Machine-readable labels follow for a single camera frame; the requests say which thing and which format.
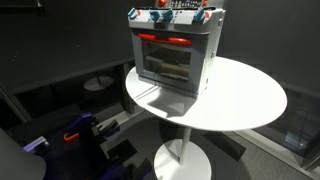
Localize white round pedestal table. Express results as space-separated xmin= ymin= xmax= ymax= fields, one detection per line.
xmin=125 ymin=55 xmax=288 ymax=180

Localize purple black clamp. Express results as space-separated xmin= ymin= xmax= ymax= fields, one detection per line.
xmin=23 ymin=135 xmax=49 ymax=153
xmin=71 ymin=112 xmax=94 ymax=131
xmin=99 ymin=159 xmax=126 ymax=180

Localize stove button display panel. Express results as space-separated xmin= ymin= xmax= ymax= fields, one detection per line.
xmin=169 ymin=0 xmax=203 ymax=9

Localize round white pedestal base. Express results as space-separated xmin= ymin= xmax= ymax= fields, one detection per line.
xmin=83 ymin=71 xmax=115 ymax=92

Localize gray toy stove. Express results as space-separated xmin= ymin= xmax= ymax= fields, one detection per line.
xmin=127 ymin=0 xmax=227 ymax=99

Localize gray oven door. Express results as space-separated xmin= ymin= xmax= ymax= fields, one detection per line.
xmin=130 ymin=28 xmax=210 ymax=95

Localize orange clamp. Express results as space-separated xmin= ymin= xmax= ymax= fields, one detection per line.
xmin=63 ymin=132 xmax=81 ymax=143

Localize blue stove knob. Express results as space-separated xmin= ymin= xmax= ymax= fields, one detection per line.
xmin=162 ymin=9 xmax=175 ymax=24
xmin=193 ymin=8 xmax=207 ymax=25
xmin=148 ymin=9 xmax=161 ymax=23
xmin=127 ymin=8 xmax=139 ymax=20

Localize orange oven door handle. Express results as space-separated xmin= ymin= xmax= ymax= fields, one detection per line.
xmin=138 ymin=32 xmax=193 ymax=46

